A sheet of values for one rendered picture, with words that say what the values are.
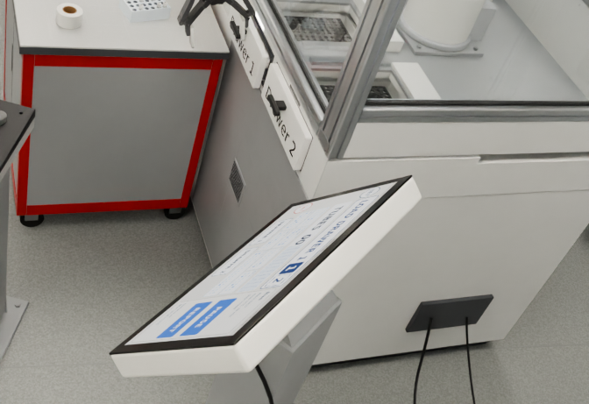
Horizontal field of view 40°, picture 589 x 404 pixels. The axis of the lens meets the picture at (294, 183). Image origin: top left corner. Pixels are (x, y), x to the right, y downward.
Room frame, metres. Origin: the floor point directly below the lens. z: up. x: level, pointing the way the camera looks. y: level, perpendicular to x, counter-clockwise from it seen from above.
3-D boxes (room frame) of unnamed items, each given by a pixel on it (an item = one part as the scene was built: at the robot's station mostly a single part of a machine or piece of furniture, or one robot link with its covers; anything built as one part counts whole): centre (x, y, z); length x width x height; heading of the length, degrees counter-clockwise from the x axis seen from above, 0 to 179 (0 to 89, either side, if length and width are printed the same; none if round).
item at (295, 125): (1.61, 0.08, 0.87); 0.29 x 0.02 x 0.11; 32
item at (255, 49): (1.87, 0.26, 0.87); 0.29 x 0.02 x 0.11; 32
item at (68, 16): (1.82, 0.74, 0.78); 0.07 x 0.07 x 0.04
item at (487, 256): (2.09, -0.19, 0.40); 1.03 x 0.95 x 0.80; 32
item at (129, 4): (1.99, 0.59, 0.78); 0.12 x 0.08 x 0.04; 136
